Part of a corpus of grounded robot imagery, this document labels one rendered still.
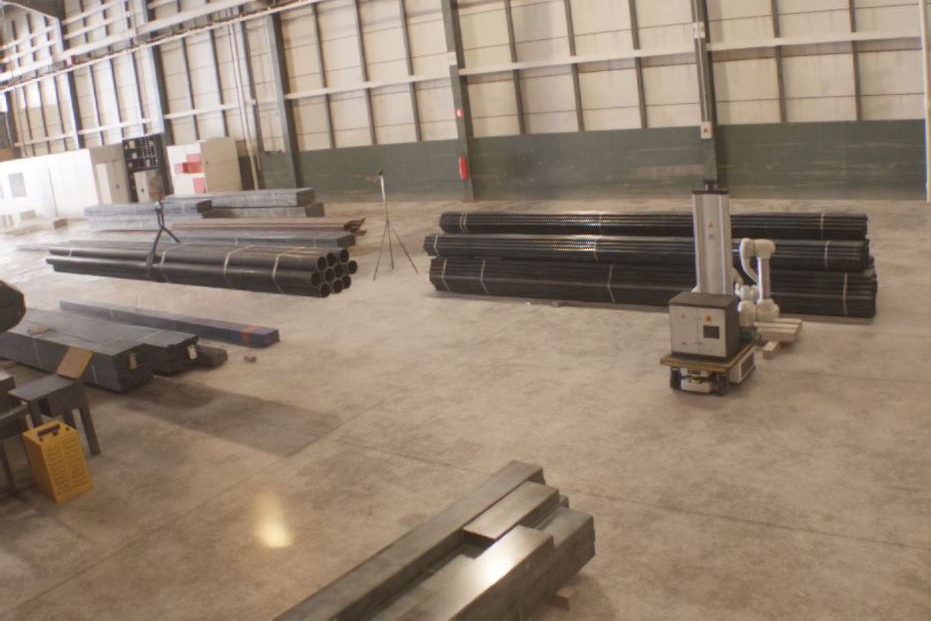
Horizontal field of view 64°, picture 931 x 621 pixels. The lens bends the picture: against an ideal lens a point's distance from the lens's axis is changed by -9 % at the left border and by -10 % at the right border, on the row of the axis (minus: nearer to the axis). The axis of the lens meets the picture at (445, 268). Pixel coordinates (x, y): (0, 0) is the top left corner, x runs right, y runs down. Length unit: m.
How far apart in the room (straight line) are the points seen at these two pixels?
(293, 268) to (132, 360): 2.48
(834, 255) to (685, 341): 2.60
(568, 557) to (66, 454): 4.42
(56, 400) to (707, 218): 6.23
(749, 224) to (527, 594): 6.49
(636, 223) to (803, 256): 2.32
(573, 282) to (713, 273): 3.16
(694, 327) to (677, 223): 3.14
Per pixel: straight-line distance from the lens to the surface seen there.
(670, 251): 10.03
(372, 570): 4.62
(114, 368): 9.78
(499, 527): 4.84
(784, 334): 8.58
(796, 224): 10.00
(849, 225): 9.89
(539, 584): 4.74
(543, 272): 10.74
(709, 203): 7.60
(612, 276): 10.29
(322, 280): 8.26
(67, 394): 8.10
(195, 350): 10.14
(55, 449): 7.42
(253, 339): 10.76
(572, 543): 4.93
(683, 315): 7.49
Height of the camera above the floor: 3.02
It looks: 13 degrees down
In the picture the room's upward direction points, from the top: 7 degrees counter-clockwise
